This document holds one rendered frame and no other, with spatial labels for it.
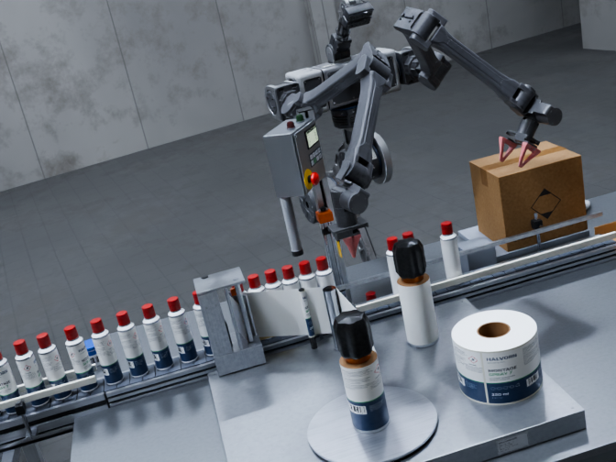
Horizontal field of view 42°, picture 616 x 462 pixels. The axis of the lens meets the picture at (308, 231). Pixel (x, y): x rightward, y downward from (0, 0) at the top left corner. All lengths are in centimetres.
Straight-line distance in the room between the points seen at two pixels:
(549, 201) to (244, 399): 126
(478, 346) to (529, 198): 97
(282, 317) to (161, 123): 740
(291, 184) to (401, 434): 81
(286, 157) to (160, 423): 82
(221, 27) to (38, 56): 207
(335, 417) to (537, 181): 118
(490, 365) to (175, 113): 799
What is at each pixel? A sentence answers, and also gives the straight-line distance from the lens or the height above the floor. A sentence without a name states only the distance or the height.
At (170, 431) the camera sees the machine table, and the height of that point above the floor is 83.
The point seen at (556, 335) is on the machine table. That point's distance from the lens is 235.
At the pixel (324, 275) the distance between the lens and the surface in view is 241.
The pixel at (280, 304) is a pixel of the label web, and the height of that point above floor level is 102.
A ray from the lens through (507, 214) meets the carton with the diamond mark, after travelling 278.
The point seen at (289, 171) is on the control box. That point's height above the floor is 136.
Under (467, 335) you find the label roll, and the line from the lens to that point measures 199.
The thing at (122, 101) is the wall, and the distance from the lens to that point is 951.
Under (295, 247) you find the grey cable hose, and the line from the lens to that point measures 248.
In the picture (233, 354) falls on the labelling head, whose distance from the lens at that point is 231.
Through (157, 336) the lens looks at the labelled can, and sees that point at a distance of 241.
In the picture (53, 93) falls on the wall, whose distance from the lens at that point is 940.
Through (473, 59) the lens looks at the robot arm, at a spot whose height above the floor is 152.
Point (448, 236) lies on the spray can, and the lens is 251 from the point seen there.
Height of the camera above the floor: 200
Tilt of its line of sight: 20 degrees down
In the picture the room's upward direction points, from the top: 12 degrees counter-clockwise
